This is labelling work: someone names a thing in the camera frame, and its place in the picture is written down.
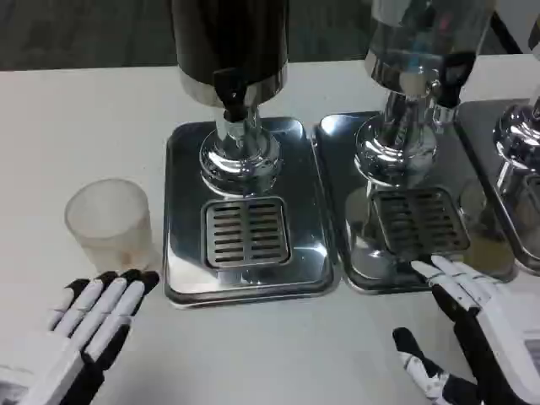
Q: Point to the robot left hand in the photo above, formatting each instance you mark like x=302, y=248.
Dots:
x=76, y=333

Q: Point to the dark drink dispenser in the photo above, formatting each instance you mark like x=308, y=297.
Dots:
x=230, y=38

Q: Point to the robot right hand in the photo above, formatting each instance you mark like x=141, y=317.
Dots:
x=502, y=337

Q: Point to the clear ribbed glass cup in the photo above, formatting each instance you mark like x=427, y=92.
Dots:
x=107, y=228

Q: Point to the black tap of dark dispenser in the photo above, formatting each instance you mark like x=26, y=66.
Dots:
x=230, y=90

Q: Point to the chrome dispenser stand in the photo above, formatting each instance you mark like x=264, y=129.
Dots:
x=516, y=131

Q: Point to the steel drip tray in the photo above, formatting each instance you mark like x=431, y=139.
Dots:
x=308, y=253
x=337, y=169
x=476, y=126

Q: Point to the clear drink dispenser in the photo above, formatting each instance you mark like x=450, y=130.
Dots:
x=405, y=126

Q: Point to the steel drip grid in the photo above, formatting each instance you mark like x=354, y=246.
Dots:
x=422, y=223
x=248, y=232

